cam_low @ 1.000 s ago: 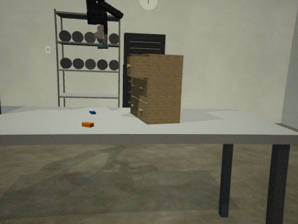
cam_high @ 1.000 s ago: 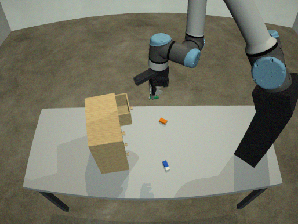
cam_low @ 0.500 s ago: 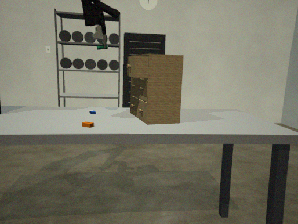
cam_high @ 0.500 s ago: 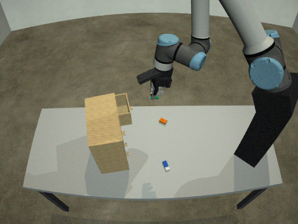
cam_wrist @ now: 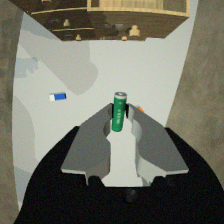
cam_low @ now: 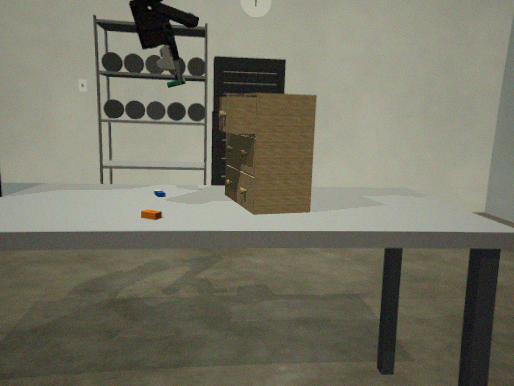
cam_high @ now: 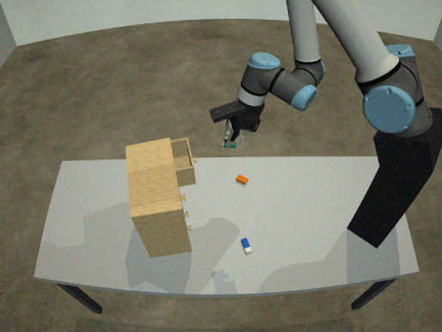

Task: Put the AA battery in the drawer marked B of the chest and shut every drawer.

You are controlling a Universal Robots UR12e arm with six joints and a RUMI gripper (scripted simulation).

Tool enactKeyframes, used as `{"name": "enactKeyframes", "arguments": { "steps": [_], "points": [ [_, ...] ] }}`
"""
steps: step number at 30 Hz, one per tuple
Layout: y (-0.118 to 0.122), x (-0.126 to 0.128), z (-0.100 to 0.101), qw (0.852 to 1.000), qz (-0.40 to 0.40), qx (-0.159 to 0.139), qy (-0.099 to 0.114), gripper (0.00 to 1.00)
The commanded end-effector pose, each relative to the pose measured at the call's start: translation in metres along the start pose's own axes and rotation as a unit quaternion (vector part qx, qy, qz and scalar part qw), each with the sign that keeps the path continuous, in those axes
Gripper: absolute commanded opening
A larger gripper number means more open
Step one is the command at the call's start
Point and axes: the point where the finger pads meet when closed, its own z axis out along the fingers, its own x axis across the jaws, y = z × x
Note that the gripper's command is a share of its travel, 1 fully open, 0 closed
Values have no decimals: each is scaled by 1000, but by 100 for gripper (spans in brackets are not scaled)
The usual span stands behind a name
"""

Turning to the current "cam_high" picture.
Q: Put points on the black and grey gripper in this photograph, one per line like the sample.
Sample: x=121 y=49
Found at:
x=250 y=120

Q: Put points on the light wooden chest of drawers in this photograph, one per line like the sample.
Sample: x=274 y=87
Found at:
x=155 y=202

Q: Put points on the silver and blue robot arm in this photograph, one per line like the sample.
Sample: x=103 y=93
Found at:
x=390 y=104

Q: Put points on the blue and white eraser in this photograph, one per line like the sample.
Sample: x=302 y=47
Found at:
x=246 y=246

